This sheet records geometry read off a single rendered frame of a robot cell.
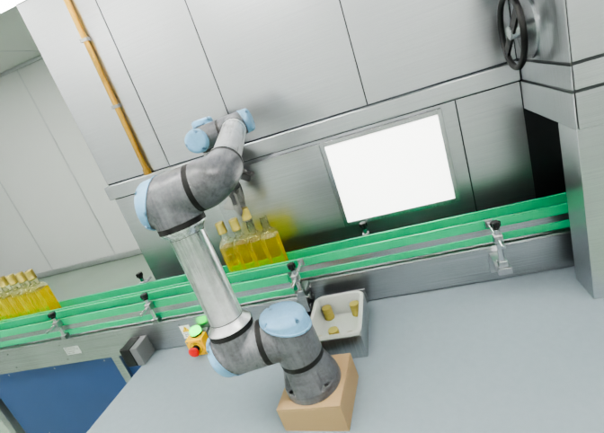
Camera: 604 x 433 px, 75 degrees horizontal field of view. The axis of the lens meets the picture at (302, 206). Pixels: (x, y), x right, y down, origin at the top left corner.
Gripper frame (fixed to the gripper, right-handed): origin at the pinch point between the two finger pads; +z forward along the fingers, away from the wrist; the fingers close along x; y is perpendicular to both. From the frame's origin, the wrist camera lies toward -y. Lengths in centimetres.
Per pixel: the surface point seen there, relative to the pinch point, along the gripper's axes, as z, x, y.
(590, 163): 3, 23, -102
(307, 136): -17.4, -12.7, -28.7
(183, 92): -45.7, -14.9, 11.9
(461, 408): 43, 54, -59
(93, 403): 68, 14, 99
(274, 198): 2.3, -11.9, -8.5
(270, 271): 23.5, 6.4, -3.9
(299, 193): 2.7, -11.9, -18.9
